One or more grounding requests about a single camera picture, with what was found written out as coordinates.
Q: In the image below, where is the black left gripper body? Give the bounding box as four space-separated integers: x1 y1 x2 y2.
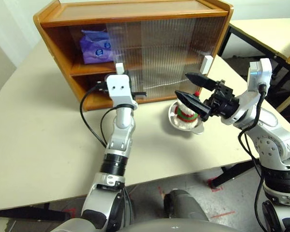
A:
123 70 136 100

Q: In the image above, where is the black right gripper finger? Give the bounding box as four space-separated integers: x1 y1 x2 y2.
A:
184 72 218 92
174 89 212 122

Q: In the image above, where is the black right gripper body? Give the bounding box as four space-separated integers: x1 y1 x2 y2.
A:
203 79 240 120

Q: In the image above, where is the purple tissue box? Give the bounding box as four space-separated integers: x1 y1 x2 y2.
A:
79 29 115 65

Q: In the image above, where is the white plush toy red green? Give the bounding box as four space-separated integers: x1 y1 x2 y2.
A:
173 91 200 124

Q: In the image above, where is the white toy bowl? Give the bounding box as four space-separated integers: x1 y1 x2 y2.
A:
167 100 206 135

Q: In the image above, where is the brown wooden cabinet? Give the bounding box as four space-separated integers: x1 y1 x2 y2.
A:
33 0 234 112

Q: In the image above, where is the ribbed translucent sliding door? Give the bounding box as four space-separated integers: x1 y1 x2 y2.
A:
140 16 227 100
105 20 196 103

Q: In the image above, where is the black table leg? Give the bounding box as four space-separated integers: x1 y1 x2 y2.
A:
207 158 261 192

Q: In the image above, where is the cream side table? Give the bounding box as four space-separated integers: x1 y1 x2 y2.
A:
217 17 290 113

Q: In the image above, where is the dark grey rounded shape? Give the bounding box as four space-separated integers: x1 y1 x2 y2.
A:
163 188 210 222

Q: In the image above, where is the grey robot torso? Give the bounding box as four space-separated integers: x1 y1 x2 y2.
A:
49 216 235 232

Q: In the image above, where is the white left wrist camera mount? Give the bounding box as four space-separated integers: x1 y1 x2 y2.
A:
105 73 139 111

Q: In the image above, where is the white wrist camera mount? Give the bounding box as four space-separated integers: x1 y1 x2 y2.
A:
105 73 139 111
234 58 274 115

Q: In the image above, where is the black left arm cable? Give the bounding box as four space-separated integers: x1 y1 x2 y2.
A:
79 81 117 149

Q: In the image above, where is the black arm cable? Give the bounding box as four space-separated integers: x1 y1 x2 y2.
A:
237 81 268 232
79 81 117 149

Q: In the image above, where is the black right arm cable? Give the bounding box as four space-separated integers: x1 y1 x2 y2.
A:
237 81 268 232

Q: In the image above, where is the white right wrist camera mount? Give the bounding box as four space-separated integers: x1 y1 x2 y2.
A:
234 58 274 115

